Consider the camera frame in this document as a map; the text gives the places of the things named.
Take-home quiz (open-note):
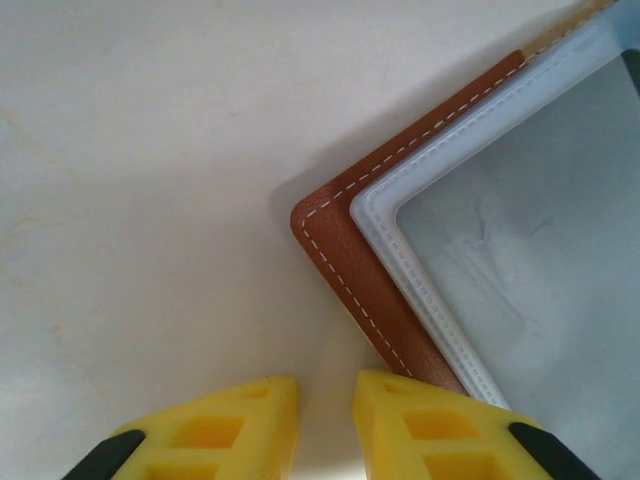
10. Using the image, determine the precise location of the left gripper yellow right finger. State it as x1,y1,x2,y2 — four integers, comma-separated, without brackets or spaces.
352,368,596,480

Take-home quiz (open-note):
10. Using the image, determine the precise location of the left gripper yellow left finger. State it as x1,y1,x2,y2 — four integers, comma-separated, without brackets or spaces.
62,375,301,480

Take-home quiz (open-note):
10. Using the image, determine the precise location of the brown leather card holder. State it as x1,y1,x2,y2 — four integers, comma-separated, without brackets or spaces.
289,0,640,480

